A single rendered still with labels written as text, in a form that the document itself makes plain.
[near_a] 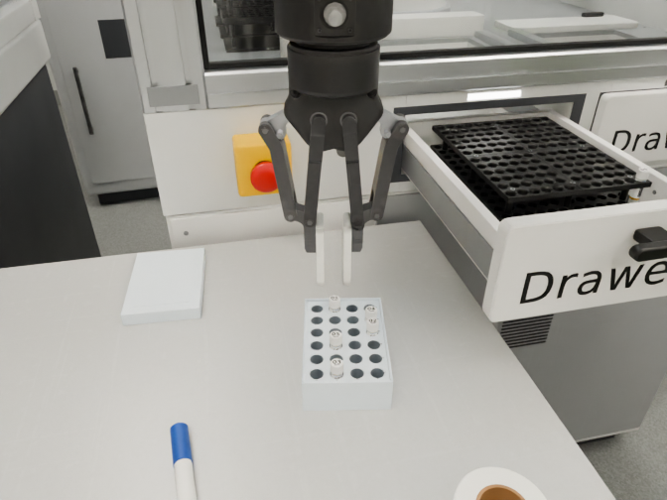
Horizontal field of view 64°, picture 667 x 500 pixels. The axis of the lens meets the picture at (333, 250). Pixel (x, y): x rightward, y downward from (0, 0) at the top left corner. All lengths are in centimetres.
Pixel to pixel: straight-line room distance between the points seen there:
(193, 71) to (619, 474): 132
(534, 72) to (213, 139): 45
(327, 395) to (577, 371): 84
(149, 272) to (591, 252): 50
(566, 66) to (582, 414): 83
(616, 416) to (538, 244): 100
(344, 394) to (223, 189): 36
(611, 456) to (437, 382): 106
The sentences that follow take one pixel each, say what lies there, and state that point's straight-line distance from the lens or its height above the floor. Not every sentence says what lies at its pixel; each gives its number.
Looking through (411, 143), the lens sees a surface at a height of 89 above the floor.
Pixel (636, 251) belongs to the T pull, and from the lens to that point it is 54.
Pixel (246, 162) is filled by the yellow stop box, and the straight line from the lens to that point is 69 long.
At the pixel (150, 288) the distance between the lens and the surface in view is 68.
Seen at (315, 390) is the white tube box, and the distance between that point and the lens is 51.
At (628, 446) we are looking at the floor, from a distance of 163.
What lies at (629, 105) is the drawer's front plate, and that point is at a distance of 92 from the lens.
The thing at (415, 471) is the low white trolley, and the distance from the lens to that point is 50.
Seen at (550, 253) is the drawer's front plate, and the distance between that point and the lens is 53.
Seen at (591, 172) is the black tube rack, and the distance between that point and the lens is 70.
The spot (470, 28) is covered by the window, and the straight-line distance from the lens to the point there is 79.
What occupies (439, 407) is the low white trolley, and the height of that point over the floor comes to 76.
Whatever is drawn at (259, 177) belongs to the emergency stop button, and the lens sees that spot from 67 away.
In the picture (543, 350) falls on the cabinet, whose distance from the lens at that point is 117.
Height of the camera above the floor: 117
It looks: 33 degrees down
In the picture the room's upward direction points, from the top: straight up
